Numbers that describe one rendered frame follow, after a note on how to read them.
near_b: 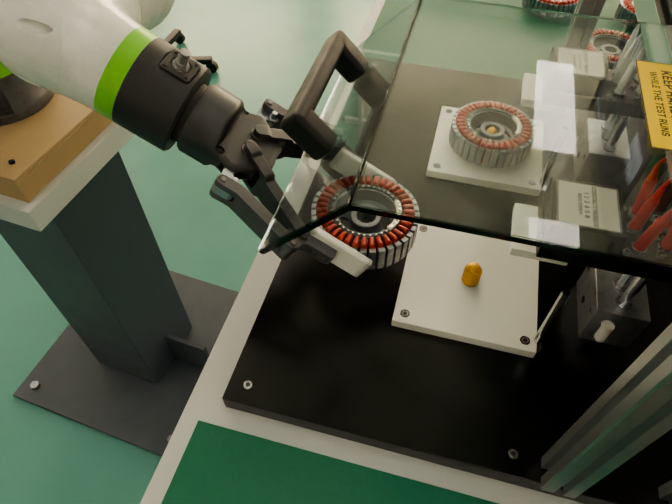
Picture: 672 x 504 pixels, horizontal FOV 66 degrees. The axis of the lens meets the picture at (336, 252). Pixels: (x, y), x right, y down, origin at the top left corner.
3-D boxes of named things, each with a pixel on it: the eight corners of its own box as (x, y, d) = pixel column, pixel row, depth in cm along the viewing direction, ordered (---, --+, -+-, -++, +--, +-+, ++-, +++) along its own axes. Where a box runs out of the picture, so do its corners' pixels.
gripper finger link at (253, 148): (255, 138, 51) (243, 141, 50) (316, 231, 49) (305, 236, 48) (241, 161, 54) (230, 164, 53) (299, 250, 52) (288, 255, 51)
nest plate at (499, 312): (390, 325, 56) (391, 319, 55) (414, 226, 65) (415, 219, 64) (533, 358, 53) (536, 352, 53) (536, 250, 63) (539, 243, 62)
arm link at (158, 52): (150, 93, 57) (104, 144, 51) (175, 6, 48) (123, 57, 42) (199, 123, 58) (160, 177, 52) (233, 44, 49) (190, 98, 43)
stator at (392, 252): (300, 258, 55) (299, 235, 52) (329, 188, 61) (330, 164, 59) (405, 282, 53) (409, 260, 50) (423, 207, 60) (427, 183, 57)
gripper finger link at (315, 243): (293, 223, 50) (283, 246, 48) (337, 250, 51) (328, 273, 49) (287, 231, 51) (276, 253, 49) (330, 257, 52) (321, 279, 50)
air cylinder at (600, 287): (576, 337, 55) (597, 309, 51) (575, 282, 60) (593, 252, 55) (627, 348, 54) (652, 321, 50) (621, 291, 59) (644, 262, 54)
